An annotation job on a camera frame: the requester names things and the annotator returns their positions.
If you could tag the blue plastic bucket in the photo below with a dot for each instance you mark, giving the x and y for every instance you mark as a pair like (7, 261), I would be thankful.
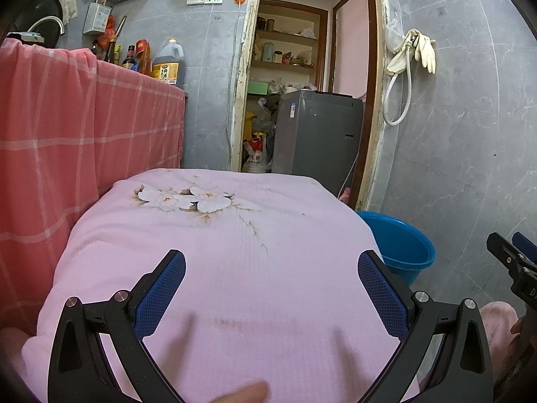
(402, 270)

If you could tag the orange packet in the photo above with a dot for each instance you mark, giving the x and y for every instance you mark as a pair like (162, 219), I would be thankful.
(147, 67)

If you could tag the person's left hand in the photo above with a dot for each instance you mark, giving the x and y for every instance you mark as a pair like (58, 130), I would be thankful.
(247, 391)

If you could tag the white plastic bag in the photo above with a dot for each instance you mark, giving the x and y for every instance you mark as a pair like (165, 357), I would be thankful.
(393, 35)

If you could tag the black wok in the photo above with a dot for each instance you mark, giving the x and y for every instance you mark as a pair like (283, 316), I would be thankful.
(42, 10)

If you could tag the wooden shelf unit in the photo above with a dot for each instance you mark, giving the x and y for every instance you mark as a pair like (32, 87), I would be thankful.
(289, 37)

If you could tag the grey utensil holder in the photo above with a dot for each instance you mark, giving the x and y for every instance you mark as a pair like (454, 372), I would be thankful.
(96, 19)

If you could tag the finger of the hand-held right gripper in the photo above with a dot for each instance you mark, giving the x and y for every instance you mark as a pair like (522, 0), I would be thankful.
(505, 252)
(526, 248)

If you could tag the pink floral blanket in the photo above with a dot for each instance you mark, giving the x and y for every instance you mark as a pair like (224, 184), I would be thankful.
(251, 281)

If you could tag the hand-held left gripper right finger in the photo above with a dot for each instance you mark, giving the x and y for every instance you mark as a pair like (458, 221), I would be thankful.
(384, 298)

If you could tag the white rice bag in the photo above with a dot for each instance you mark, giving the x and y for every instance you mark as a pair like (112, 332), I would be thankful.
(255, 155)

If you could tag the pink slipper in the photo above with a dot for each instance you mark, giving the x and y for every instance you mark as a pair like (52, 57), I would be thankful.
(345, 195)

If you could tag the wooden door frame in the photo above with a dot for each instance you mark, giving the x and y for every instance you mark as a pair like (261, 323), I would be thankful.
(377, 92)

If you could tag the dark sauce bottle red label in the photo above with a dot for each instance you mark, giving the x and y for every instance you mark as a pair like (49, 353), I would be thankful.
(129, 59)

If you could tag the person's right hand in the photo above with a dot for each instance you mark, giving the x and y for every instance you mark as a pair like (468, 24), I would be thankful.
(516, 336)

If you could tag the dark plastic bags pile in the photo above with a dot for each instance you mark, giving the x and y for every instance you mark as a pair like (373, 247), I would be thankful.
(268, 115)

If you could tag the red paper cup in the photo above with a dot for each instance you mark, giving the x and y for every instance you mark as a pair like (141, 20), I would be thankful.
(142, 48)

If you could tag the grey washing machine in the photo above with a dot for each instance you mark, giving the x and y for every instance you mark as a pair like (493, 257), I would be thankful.
(319, 142)

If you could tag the red plastic bag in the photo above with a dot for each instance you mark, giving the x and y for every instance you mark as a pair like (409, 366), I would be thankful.
(109, 31)

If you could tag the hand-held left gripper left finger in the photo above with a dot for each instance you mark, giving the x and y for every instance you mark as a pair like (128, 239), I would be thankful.
(159, 298)

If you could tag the person's pink fleece clothing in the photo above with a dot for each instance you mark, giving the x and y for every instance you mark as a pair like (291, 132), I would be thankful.
(497, 331)

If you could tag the red checked cloth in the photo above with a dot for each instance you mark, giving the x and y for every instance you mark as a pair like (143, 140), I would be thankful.
(63, 134)

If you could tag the green box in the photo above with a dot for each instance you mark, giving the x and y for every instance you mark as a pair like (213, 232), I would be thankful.
(258, 88)

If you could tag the metal faucet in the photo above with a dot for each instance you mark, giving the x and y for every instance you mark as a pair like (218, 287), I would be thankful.
(46, 21)

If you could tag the cooking oil bottle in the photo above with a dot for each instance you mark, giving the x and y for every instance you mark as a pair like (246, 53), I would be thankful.
(168, 65)

